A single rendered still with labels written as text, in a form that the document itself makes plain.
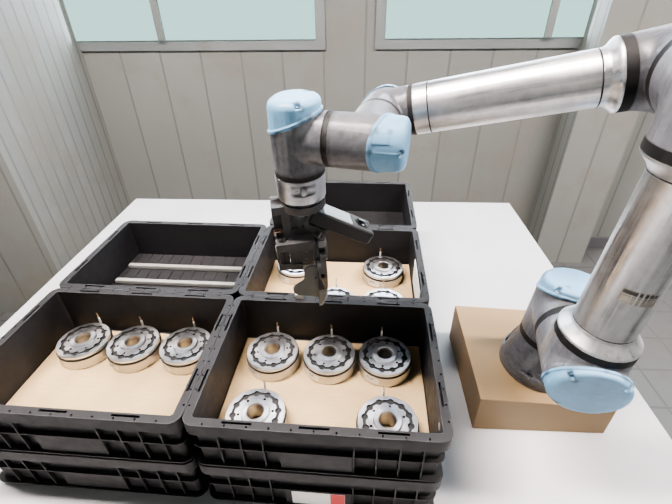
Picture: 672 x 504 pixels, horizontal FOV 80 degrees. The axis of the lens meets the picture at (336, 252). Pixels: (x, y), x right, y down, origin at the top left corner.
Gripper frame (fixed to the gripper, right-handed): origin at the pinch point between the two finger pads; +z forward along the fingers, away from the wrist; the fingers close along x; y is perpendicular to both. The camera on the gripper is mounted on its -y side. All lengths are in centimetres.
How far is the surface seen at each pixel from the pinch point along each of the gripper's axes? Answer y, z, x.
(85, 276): 53, 9, -25
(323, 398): 2.6, 15.1, 13.2
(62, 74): 106, 0, -181
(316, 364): 2.9, 12.6, 7.3
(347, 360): -3.1, 13.0, 7.3
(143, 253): 46, 19, -44
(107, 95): 95, 17, -200
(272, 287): 10.5, 17.8, -21.7
